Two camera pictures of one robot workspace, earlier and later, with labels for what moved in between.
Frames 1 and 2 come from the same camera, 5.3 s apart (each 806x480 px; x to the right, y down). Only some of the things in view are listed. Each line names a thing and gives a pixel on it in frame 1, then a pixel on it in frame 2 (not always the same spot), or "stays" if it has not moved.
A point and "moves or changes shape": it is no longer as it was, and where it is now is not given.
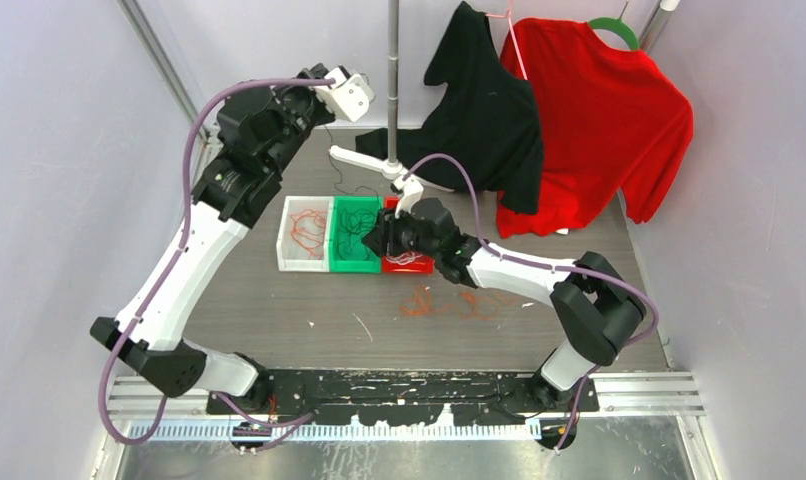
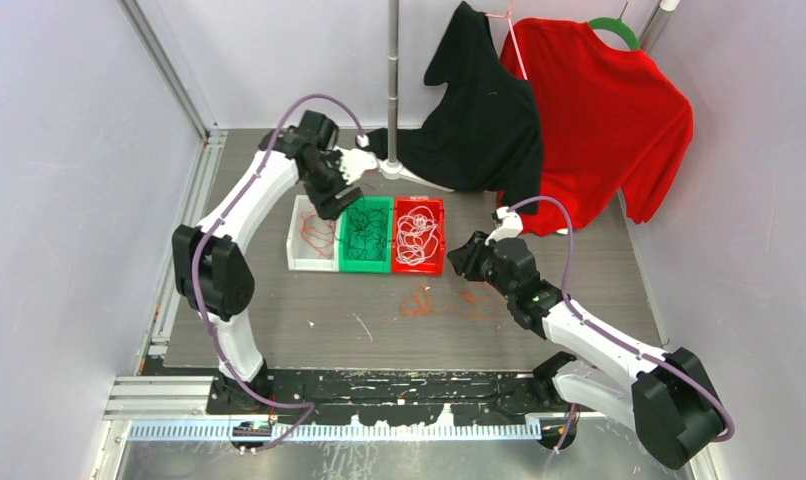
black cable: [353, 226] moves or changes shape
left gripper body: [310, 104] to [324, 183]
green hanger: [618, 26] stays
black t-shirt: [485, 119] stays
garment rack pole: [393, 73] stays
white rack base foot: [390, 168] stays
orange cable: [309, 231] moves or changes shape
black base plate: [389, 397] stays
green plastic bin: [354, 217] stays
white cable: [403, 258] moves or changes shape
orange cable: [476, 307] stays
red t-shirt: [611, 119] stays
